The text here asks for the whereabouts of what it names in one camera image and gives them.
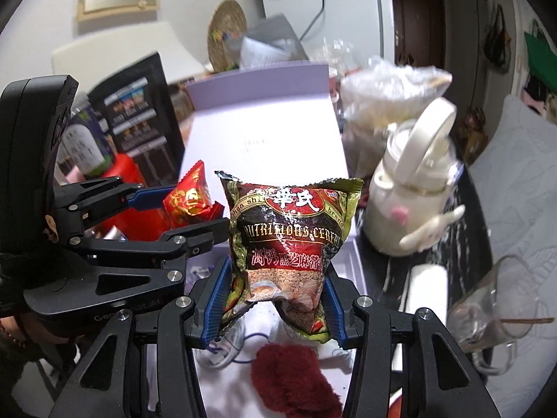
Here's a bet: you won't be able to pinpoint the dark wooden door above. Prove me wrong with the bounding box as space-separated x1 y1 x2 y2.
389 0 447 70

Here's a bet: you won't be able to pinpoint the grey sofa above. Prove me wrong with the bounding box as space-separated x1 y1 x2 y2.
468 93 557 418

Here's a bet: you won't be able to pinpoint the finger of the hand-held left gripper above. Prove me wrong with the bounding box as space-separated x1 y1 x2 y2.
54 176 175 228
65 220 230 297

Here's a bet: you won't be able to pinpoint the red candy packet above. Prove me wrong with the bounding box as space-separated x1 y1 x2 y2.
162 160 225 229

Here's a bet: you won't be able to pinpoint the clear plastic food bag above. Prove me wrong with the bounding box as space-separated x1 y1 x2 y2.
339 56 453 175

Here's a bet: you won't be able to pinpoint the person's left forearm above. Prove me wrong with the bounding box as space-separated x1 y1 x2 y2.
0 309 74 384

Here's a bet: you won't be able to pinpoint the glass mug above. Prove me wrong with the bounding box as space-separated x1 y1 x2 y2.
448 255 555 377

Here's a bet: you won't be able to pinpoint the green tote bag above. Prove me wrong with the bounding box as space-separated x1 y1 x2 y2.
524 32 557 96

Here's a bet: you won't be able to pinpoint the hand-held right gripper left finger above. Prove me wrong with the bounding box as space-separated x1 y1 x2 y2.
46 255 233 418

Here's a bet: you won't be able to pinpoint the round woven mat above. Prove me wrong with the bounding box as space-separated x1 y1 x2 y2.
206 0 249 72

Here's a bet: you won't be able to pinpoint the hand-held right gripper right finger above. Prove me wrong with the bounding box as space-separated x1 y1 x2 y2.
322 268 501 418

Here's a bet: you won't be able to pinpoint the clear bag with red item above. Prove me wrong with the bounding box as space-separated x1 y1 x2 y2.
313 39 355 75

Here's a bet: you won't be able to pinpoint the dark cereal snack packet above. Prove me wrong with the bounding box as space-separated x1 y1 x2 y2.
215 171 364 344

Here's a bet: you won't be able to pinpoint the black power cable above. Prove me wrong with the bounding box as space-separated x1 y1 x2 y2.
300 0 327 40

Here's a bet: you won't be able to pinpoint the white lidded teapot jar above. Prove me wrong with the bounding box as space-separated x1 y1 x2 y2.
363 97 466 257

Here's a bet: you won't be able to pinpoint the dark red fluffy cloth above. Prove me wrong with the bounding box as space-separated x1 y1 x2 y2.
250 343 344 418

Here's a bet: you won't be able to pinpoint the hanging dark bags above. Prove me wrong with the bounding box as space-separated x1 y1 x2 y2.
483 4 512 72

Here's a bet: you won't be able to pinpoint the white ribbed bag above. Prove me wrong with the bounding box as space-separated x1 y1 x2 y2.
241 37 301 67

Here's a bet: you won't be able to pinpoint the red box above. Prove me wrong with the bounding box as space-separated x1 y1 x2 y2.
93 154 175 240

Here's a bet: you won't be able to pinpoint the patterned label bottle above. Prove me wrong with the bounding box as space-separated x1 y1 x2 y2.
56 109 115 175

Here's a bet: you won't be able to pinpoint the white fridge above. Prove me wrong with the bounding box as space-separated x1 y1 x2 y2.
261 0 394 64

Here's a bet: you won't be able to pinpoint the black printed box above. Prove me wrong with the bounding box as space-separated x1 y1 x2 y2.
87 52 187 184

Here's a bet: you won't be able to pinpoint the grey paper bag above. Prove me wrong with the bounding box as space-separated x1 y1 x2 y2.
239 14 307 59

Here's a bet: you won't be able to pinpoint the wooden stir stick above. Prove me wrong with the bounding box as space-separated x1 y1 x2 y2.
500 316 555 325

